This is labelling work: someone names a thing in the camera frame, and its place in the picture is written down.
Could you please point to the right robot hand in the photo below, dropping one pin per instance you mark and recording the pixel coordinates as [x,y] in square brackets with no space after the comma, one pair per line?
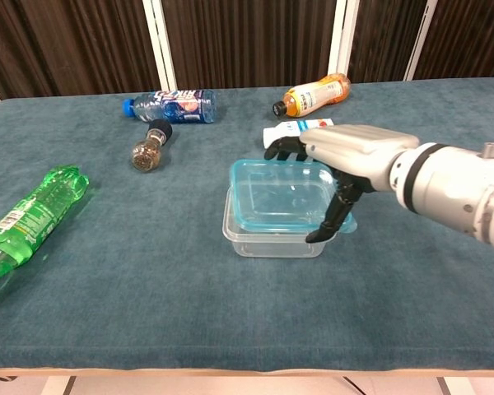
[354,148]

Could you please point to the blue translucent lid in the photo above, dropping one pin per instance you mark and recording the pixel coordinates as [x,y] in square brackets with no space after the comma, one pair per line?
[271,193]

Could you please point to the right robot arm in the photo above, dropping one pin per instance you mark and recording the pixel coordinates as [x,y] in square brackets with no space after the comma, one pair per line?
[453,185]

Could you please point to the clear plastic container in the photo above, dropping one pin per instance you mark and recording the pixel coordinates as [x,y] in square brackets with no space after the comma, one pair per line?
[271,244]

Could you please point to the orange tea bottle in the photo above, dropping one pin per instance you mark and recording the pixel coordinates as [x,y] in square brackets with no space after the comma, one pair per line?
[313,96]

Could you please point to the white milk bottle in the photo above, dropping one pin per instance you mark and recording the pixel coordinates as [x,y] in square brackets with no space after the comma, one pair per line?
[288,129]

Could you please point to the dark slatted partition panel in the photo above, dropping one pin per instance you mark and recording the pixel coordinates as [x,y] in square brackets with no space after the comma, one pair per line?
[251,41]
[66,45]
[473,37]
[383,37]

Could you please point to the blue label water bottle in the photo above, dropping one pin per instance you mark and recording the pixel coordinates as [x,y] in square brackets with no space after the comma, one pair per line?
[177,107]

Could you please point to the glass pepper grinder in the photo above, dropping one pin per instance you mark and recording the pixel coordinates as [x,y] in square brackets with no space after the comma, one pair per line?
[148,154]

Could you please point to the teal table cloth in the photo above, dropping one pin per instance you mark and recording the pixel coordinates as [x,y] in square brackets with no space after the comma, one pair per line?
[148,288]

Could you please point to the green plastic bottle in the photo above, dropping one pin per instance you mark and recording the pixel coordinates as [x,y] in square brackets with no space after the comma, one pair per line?
[33,218]

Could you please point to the white partition post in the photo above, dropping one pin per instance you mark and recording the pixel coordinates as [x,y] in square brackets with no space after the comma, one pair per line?
[341,37]
[420,41]
[160,45]

